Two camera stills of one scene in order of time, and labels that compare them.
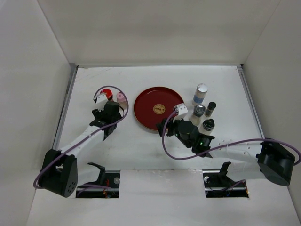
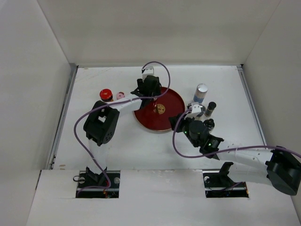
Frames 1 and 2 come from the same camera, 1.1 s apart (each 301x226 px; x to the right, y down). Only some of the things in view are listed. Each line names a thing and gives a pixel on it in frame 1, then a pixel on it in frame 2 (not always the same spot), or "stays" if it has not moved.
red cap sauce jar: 108,92 stays
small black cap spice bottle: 211,106 stays
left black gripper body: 98,114 → 156,93
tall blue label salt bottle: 200,93 stays
